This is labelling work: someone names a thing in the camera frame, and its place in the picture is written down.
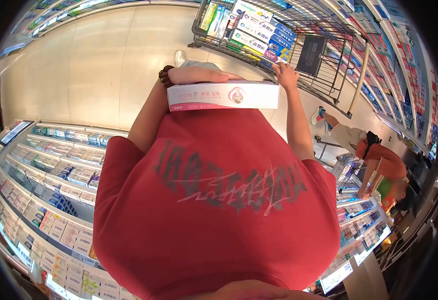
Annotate white and pink carton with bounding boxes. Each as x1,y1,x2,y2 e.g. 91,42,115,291
166,80,280,113

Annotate full shop shelf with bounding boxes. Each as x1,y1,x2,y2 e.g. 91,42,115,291
306,195,393,295
0,0,201,58
0,119,141,300
316,0,438,160

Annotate small wire shopping cart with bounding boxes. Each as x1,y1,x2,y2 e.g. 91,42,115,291
314,136,378,196

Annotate person's right hand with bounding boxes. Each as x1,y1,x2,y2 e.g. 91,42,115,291
271,62,300,91

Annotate pile of toothpaste boxes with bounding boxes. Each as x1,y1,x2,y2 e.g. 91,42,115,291
200,0,297,64

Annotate person's right fingers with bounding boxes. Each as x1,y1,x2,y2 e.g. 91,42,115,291
271,62,291,76

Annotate person's body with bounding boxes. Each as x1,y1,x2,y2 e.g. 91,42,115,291
93,108,342,300

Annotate person's legs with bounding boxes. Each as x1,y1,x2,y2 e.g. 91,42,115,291
174,49,224,73

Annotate metal shopping cart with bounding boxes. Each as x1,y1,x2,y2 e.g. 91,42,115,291
187,0,372,120

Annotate person's left hand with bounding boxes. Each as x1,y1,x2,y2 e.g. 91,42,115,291
168,66,245,86

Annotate person's left fingers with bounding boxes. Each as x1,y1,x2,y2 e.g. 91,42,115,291
208,70,245,84

